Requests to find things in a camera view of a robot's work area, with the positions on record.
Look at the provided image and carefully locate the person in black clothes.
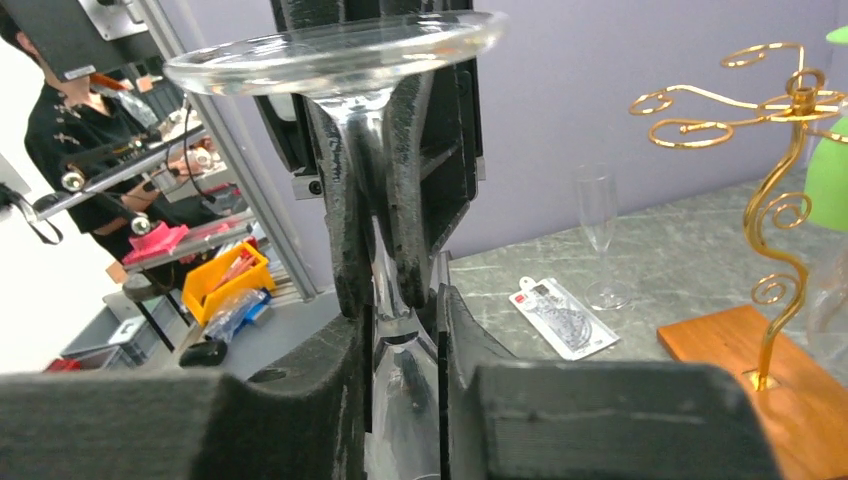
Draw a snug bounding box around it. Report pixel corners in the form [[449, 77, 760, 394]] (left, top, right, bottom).
[[0, 6, 220, 263]]

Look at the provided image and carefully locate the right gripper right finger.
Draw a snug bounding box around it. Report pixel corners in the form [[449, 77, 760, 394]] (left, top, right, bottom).
[[437, 285, 782, 479]]

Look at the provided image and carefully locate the aluminium frame post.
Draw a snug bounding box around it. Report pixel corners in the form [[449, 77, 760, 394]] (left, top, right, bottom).
[[141, 1, 319, 301]]

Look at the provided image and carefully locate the pink plastic object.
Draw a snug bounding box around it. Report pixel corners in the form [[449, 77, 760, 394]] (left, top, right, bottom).
[[121, 222, 189, 265]]

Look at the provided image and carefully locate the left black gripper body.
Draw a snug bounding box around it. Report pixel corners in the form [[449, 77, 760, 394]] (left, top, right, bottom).
[[254, 0, 488, 200]]

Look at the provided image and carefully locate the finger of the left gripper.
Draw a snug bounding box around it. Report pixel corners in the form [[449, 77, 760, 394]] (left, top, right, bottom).
[[307, 100, 371, 318], [387, 69, 474, 308]]

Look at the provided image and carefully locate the flat blister pack on table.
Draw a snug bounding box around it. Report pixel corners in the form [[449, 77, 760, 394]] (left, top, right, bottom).
[[509, 276, 620, 361]]

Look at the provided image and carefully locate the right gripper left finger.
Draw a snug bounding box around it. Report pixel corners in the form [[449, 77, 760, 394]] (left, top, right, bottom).
[[1, 317, 365, 479]]

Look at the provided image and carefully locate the yellow parts bin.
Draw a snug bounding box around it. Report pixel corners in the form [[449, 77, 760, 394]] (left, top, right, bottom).
[[181, 242, 277, 326]]

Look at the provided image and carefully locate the gold wire glass rack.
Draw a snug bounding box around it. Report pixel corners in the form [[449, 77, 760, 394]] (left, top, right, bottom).
[[657, 62, 847, 479]]

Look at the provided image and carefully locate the green plastic wine glass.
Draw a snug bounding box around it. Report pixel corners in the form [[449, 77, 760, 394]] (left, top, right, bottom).
[[801, 25, 848, 233]]

